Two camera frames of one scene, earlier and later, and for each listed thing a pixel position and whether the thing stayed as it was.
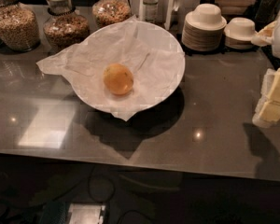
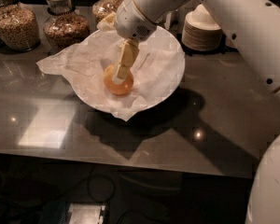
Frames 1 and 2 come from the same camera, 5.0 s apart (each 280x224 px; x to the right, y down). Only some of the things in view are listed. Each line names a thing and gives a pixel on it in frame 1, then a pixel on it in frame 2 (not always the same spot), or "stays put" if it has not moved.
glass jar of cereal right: x=111 y=8 stays put
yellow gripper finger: x=265 y=36 -> x=109 y=20
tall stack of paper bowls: x=203 y=28 stays put
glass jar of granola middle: x=63 y=27 stays put
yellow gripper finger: x=274 y=97 -> x=129 y=49
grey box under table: x=86 y=214 stays put
